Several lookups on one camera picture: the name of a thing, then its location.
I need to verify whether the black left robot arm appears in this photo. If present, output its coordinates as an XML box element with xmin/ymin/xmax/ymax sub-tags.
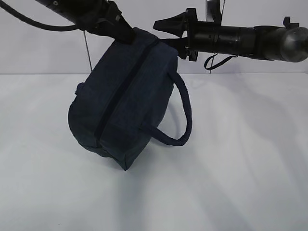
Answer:
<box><xmin>38</xmin><ymin>0</ymin><xmax>135</xmax><ymax>44</ymax></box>

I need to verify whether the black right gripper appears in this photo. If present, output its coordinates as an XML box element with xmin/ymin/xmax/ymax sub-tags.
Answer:
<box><xmin>153</xmin><ymin>8</ymin><xmax>198</xmax><ymax>62</ymax></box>

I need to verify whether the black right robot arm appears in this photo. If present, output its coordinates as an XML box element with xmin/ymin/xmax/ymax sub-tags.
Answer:
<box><xmin>153</xmin><ymin>8</ymin><xmax>308</xmax><ymax>66</ymax></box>

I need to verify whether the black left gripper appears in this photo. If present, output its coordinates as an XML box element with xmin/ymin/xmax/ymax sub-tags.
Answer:
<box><xmin>77</xmin><ymin>0</ymin><xmax>135</xmax><ymax>44</ymax></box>

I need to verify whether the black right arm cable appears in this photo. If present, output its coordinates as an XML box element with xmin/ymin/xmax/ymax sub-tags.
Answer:
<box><xmin>204</xmin><ymin>53</ymin><xmax>238</xmax><ymax>71</ymax></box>

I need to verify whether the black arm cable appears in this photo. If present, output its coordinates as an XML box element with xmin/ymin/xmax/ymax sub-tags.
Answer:
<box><xmin>204</xmin><ymin>53</ymin><xmax>238</xmax><ymax>71</ymax></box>
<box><xmin>0</xmin><ymin>0</ymin><xmax>80</xmax><ymax>32</ymax></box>

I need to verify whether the dark navy fabric bag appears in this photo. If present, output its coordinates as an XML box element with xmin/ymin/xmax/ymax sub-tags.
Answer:
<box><xmin>68</xmin><ymin>27</ymin><xmax>193</xmax><ymax>170</ymax></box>

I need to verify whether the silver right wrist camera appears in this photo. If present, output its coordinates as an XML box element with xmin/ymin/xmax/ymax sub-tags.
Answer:
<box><xmin>205</xmin><ymin>0</ymin><xmax>222</xmax><ymax>25</ymax></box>

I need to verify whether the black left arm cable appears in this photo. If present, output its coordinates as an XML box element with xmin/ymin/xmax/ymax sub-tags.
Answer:
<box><xmin>0</xmin><ymin>0</ymin><xmax>80</xmax><ymax>32</ymax></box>

